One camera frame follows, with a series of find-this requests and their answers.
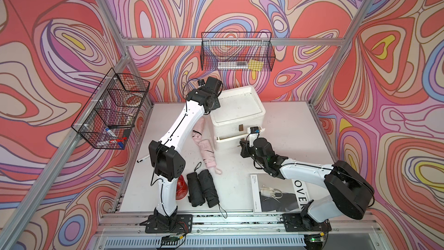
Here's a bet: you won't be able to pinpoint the black folded umbrella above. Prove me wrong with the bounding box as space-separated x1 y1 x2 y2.
187 172 205 207
198 170 228 219

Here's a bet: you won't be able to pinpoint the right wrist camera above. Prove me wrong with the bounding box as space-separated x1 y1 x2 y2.
250 126 260 134

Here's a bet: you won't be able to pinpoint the black wire basket back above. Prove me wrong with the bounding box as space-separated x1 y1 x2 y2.
201 30 276 71

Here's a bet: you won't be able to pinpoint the pink folded umbrella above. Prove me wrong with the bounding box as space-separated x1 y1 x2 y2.
191 117 205 145
198 140 223 175

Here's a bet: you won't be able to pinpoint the yellow item in basket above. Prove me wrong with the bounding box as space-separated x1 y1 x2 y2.
247 59 264 71

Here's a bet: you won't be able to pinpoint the black white magazine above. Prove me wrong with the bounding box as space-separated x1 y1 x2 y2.
250 173 311 213

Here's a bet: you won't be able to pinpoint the black white marker pen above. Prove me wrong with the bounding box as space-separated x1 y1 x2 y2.
136 155 150 163

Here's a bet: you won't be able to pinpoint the pink folded umbrella upper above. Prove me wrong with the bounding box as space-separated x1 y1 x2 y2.
191 117 205 145

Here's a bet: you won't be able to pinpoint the aluminium frame rails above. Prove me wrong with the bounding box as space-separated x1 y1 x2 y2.
0 0 393 250

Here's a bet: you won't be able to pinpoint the black wire basket left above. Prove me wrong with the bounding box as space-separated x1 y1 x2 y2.
71 68 150 150

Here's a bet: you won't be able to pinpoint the black folded umbrella left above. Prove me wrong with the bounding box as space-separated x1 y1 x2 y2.
187 172 205 207

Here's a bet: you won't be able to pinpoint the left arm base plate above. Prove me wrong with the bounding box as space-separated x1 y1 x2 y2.
139 214 193 234

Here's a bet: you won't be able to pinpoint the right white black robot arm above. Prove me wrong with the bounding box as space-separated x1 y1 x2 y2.
240 135 375 223

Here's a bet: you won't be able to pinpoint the blue red marker pens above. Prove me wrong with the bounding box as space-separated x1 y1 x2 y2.
104 128 128 149

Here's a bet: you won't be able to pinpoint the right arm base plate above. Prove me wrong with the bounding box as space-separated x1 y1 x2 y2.
280 213 332 233

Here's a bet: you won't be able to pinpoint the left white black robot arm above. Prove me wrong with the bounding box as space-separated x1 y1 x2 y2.
149 77 223 219

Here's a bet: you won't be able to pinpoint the black folded umbrella right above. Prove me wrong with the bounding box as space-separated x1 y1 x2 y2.
198 170 228 219

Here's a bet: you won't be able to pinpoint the pink folded umbrella lower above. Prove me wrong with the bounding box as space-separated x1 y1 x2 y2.
198 140 223 175

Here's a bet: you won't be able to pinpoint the white plastic drawer cabinet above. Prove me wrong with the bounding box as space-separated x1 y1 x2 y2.
210 86 266 151

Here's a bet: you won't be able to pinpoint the black wire basket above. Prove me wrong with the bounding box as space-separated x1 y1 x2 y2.
71 68 150 150
201 30 276 71

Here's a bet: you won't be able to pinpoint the transparent box in basket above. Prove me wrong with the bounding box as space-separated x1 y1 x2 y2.
217 61 249 70

